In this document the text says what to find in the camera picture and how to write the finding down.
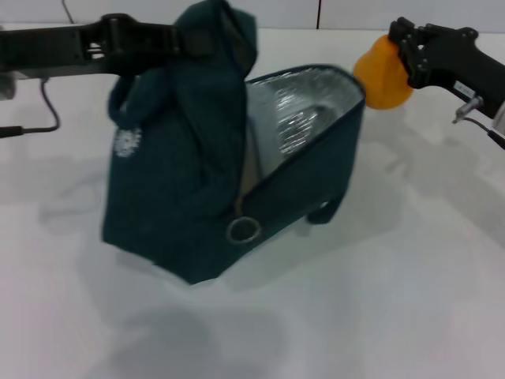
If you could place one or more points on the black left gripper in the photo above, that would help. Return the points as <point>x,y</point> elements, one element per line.
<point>47,51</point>

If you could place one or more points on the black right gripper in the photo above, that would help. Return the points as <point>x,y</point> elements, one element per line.
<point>461,63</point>

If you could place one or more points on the orange pear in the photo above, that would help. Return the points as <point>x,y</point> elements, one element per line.
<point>380,79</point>

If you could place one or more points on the dark teal insulated lunch bag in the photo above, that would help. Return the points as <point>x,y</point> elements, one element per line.
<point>177,177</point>

